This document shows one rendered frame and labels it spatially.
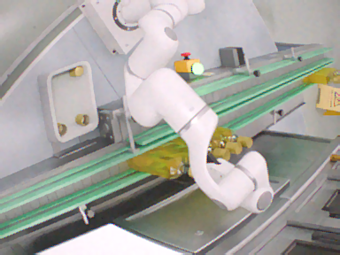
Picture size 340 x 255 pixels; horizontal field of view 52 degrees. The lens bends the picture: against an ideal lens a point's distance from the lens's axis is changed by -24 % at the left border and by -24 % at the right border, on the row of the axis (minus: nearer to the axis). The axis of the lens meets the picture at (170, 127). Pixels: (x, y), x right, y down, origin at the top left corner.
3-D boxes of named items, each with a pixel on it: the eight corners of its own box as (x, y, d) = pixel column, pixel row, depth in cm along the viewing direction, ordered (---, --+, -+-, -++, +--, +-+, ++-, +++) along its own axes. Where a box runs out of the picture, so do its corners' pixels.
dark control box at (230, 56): (220, 65, 181) (235, 66, 175) (218, 48, 179) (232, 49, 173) (232, 62, 186) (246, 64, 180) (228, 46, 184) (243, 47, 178)
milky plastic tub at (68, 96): (48, 141, 127) (58, 144, 121) (37, 75, 121) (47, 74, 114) (86, 124, 138) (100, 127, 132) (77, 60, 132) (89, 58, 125)
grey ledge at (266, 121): (178, 166, 165) (201, 170, 156) (174, 142, 162) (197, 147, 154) (292, 101, 225) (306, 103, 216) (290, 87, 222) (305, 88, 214)
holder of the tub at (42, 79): (51, 155, 129) (61, 159, 123) (37, 75, 121) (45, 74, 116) (88, 140, 140) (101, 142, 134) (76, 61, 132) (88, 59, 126)
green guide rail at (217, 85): (121, 118, 132) (138, 120, 126) (121, 115, 132) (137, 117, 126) (325, 49, 243) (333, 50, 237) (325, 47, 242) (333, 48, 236)
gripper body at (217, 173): (248, 199, 105) (225, 189, 115) (247, 165, 102) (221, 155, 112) (225, 211, 102) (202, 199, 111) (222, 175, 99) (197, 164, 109)
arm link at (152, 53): (135, 27, 108) (105, 51, 99) (159, -3, 98) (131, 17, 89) (174, 57, 110) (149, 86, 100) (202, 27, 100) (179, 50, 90)
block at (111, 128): (102, 141, 136) (114, 144, 131) (96, 112, 133) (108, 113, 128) (110, 137, 138) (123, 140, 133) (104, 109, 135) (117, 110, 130)
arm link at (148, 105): (227, 84, 97) (194, 117, 108) (164, 22, 97) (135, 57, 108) (192, 118, 86) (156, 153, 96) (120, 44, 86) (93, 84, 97)
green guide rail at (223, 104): (126, 142, 134) (142, 145, 128) (125, 138, 134) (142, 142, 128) (327, 58, 245) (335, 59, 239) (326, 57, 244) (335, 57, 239)
